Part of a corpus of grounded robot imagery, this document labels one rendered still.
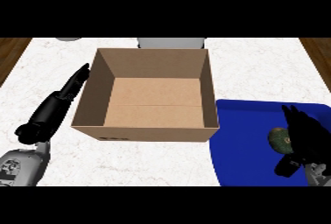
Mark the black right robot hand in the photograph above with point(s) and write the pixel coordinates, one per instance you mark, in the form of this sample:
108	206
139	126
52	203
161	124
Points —
307	137

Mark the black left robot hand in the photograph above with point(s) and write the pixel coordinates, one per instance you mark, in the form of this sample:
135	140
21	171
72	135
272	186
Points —
49	112

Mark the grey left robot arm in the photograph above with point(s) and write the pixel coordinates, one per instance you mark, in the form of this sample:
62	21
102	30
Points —
24	169

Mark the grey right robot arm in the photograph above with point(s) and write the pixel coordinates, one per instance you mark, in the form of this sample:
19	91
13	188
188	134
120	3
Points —
318	175

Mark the dark green squash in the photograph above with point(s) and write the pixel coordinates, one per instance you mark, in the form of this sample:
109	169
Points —
279	140

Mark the blue tray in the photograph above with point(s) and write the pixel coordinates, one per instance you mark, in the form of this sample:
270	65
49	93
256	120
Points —
250	143

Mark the brown cardboard box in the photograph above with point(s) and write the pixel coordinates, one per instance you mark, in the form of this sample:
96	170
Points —
148	96

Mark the pale grey round object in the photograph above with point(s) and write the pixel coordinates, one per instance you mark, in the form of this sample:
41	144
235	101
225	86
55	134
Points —
68	39

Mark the pale grey appliance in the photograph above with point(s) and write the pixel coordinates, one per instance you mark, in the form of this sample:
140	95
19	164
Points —
170	43

